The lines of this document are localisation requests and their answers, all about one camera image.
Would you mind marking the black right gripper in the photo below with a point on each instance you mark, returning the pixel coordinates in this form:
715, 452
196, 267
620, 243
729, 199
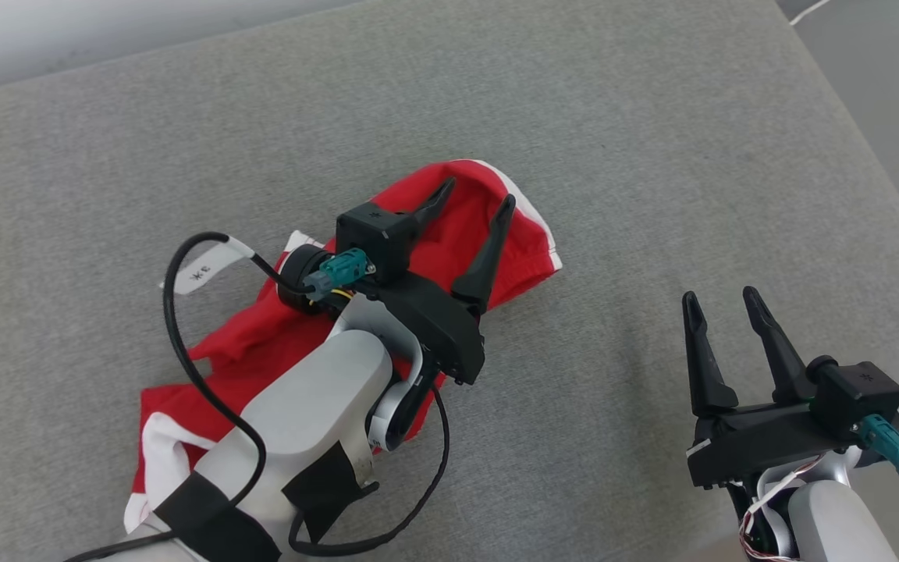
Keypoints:
762, 445

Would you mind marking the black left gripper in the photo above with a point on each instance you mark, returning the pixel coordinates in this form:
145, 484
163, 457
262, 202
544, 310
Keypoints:
442, 328

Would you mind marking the red shorts with white stripe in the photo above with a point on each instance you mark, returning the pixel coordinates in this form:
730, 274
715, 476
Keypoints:
239, 343

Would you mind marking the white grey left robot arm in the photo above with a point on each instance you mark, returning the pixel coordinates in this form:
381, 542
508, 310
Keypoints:
317, 406

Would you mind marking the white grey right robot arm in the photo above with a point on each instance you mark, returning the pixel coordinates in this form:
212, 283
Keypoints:
832, 523

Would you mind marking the grey fabric sofa cushion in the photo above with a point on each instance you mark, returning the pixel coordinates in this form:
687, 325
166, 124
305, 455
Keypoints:
613, 156

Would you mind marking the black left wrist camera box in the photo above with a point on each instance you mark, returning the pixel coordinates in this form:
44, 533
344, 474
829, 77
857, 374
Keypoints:
375, 234

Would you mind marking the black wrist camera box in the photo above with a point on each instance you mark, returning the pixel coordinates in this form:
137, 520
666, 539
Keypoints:
859, 394
375, 234

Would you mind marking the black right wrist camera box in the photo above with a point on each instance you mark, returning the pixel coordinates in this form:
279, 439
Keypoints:
859, 394

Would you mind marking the teal left camera connector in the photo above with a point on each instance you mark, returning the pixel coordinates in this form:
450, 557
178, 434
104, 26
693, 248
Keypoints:
339, 272

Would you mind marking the teal camera connector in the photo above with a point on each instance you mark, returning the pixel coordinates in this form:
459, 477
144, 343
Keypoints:
339, 272
890, 449

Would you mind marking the teal right camera connector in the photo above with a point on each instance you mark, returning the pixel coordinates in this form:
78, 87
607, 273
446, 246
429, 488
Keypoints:
890, 449

